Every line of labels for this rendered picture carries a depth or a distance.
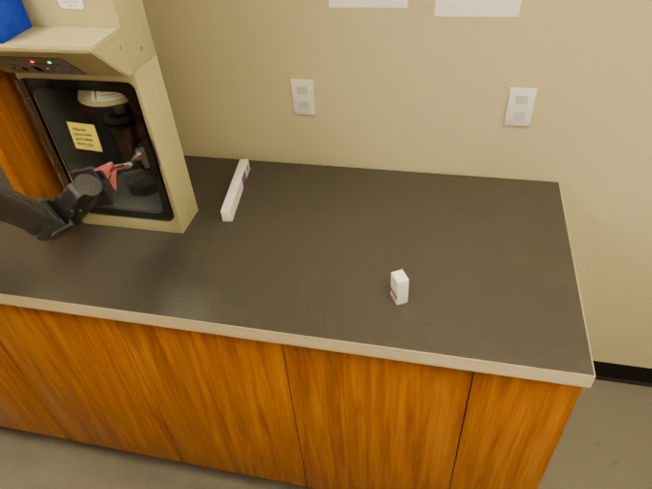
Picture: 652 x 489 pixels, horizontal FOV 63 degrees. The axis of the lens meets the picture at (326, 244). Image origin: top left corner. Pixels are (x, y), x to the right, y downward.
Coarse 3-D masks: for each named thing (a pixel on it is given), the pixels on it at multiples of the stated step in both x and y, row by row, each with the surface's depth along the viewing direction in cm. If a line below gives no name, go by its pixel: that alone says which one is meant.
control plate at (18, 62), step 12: (0, 60) 115; (12, 60) 114; (24, 60) 113; (36, 60) 112; (48, 60) 112; (60, 60) 111; (36, 72) 120; (48, 72) 119; (60, 72) 118; (72, 72) 117
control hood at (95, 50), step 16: (32, 32) 113; (48, 32) 113; (64, 32) 112; (80, 32) 111; (96, 32) 111; (112, 32) 110; (0, 48) 109; (16, 48) 108; (32, 48) 107; (48, 48) 106; (64, 48) 106; (80, 48) 105; (96, 48) 105; (112, 48) 110; (80, 64) 112; (96, 64) 111; (112, 64) 111; (128, 64) 116
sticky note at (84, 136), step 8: (72, 128) 132; (80, 128) 131; (88, 128) 131; (72, 136) 133; (80, 136) 133; (88, 136) 132; (96, 136) 132; (80, 144) 135; (88, 144) 134; (96, 144) 133
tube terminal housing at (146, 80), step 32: (32, 0) 113; (96, 0) 110; (128, 0) 114; (128, 32) 115; (160, 96) 131; (160, 128) 132; (160, 160) 134; (192, 192) 153; (128, 224) 152; (160, 224) 149
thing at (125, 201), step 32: (32, 96) 128; (64, 96) 126; (96, 96) 124; (128, 96) 122; (64, 128) 132; (96, 128) 130; (128, 128) 128; (64, 160) 140; (96, 160) 137; (128, 160) 135; (128, 192) 142; (160, 192) 139
